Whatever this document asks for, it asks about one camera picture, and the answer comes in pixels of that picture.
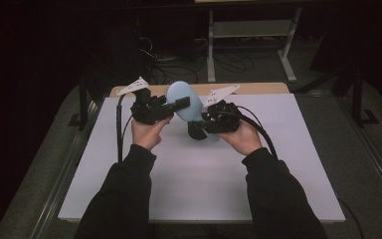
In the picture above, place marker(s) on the person's right hand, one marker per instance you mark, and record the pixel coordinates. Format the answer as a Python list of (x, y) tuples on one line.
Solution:
[(242, 139)]

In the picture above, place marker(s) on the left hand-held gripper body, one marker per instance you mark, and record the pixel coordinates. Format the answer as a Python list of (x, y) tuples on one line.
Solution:
[(149, 111)]

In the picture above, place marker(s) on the person's left hand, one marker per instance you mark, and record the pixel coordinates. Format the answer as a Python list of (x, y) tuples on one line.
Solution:
[(147, 134)]

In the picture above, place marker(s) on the black mesh pen cup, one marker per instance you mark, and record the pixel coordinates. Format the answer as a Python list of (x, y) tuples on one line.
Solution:
[(197, 132)]

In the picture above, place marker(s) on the white metal desk frame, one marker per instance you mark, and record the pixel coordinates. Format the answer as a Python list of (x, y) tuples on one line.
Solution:
[(252, 29)]

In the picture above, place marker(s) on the light blue hairbrush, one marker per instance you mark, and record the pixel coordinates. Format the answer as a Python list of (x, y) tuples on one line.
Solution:
[(185, 96)]

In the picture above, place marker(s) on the white table sheet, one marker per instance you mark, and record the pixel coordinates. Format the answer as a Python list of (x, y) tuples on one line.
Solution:
[(195, 179)]

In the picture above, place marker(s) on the black metal stand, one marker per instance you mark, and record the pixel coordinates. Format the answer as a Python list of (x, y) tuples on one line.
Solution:
[(83, 103), (358, 99)]

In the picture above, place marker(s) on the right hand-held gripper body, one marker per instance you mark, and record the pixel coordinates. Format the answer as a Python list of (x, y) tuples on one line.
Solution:
[(224, 118)]

